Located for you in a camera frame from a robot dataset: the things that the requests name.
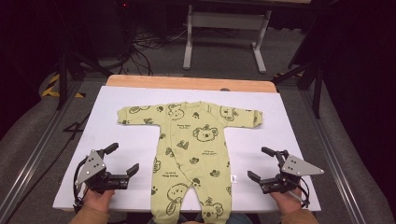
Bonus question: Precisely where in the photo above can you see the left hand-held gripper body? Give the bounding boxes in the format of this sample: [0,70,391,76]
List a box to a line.
[75,148,131,194]

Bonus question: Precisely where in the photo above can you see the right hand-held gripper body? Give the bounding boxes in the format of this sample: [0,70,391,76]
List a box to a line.
[259,149,325,195]

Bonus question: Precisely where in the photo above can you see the green printed baby romper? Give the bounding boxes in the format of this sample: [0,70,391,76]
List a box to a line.
[117,101,263,224]

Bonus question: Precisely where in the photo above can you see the person's left hand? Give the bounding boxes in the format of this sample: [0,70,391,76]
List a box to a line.
[82,188,116,214]

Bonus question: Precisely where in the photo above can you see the person's right hand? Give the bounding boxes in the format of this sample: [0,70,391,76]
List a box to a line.
[269,188,304,216]

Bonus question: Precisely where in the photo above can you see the white table mat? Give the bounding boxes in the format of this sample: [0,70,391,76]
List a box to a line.
[51,85,321,213]

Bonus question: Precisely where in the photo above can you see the black metal stand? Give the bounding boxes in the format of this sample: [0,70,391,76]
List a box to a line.
[55,50,113,111]
[272,62,325,119]

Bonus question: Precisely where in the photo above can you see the yellow black hazard tape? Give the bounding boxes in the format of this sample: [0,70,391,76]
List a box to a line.
[41,73,87,99]

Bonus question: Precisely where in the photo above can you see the right hand-held gripper black cable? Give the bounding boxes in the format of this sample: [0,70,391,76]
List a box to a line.
[288,176,311,209]

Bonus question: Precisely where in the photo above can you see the aluminium floor rail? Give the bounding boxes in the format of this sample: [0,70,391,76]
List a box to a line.
[300,90,367,224]
[0,78,84,218]

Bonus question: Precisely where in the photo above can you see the bundle of black floor cables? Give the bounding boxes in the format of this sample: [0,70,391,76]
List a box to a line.
[116,27,188,76]

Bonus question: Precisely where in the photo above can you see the grey metal table frame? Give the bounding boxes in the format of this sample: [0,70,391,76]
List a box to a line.
[182,4,273,75]

